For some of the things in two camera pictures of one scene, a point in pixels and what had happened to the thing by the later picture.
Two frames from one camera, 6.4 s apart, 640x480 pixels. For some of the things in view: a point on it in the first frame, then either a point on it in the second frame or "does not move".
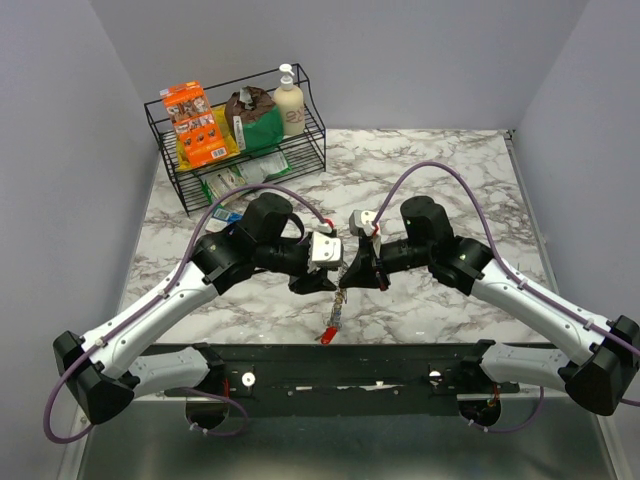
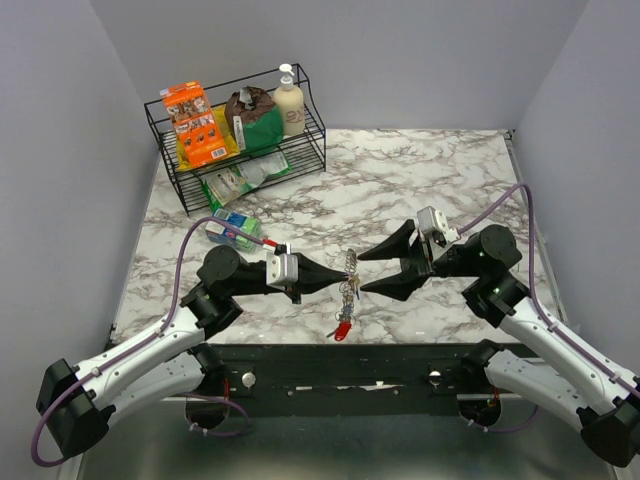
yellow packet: (228, 135) does not move
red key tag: (328, 335) to (342, 330)
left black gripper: (310, 282) to (312, 277)
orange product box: (194, 122) does not move
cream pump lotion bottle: (289, 100) does not move
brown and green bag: (255, 119) does not move
